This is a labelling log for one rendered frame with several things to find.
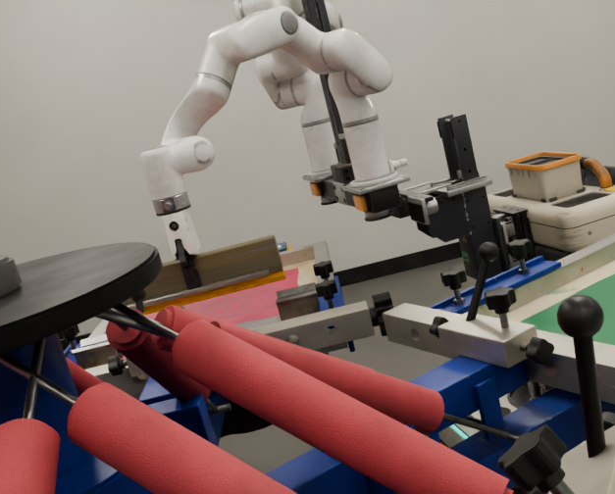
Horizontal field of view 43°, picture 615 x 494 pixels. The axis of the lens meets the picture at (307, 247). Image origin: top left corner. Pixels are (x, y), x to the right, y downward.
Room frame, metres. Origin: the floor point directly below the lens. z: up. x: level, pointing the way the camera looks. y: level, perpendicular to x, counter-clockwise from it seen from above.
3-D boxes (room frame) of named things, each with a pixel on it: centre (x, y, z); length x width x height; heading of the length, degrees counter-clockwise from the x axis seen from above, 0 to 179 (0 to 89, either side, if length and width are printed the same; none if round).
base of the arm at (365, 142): (2.00, -0.23, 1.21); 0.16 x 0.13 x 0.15; 102
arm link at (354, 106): (1.99, -0.22, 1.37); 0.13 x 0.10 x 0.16; 38
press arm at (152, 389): (1.18, 0.27, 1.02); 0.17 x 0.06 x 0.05; 178
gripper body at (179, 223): (1.63, 0.25, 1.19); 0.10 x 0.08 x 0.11; 178
